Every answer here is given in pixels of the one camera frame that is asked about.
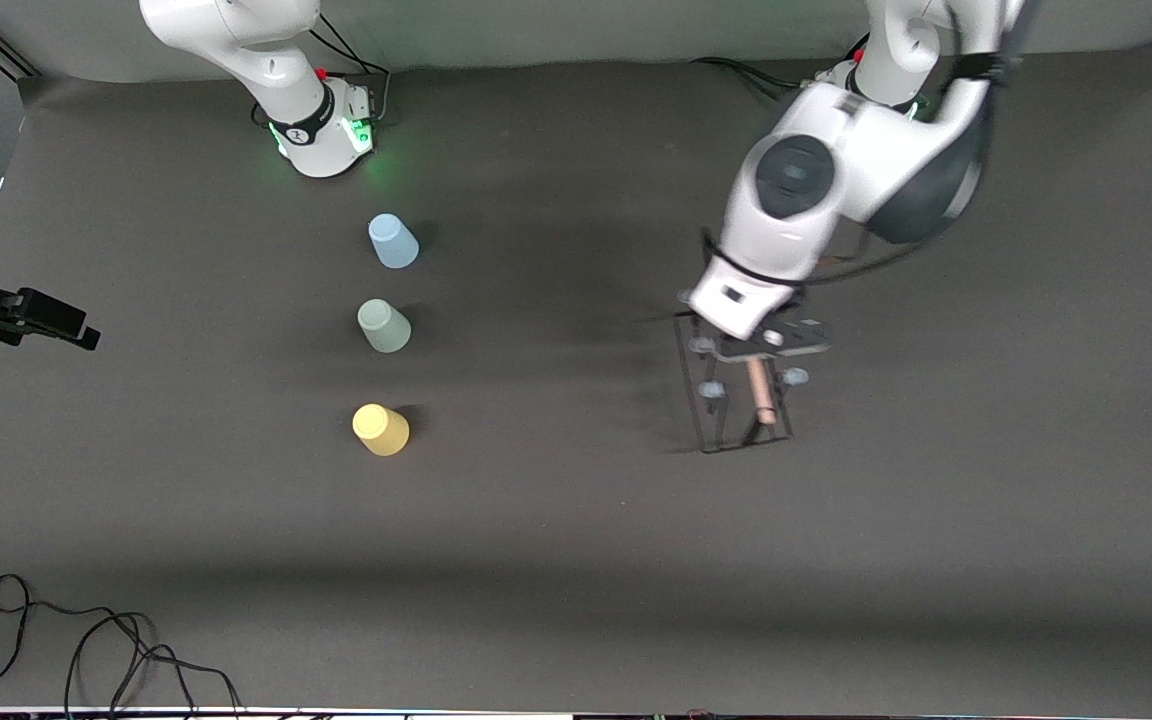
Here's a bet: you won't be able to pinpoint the pale green plastic cup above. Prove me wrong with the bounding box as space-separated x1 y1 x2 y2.
357 298 413 354

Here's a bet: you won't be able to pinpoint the yellow plastic cup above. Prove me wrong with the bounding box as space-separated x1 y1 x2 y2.
352 403 411 458

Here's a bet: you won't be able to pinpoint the black wire cup holder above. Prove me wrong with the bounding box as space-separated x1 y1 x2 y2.
673 305 812 456

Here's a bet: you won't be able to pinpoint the light blue plastic cup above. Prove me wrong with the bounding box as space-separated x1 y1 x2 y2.
367 213 420 270

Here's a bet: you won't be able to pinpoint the dark grey table cover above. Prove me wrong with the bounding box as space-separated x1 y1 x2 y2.
0 38 1152 713

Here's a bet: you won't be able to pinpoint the black right arm base cables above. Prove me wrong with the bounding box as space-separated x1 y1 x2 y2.
254 12 393 129

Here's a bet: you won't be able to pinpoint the black arm base cables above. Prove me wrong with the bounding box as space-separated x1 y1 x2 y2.
254 12 393 129
691 28 872 113

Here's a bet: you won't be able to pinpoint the black left arm base cables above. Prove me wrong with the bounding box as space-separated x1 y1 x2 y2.
691 28 872 113

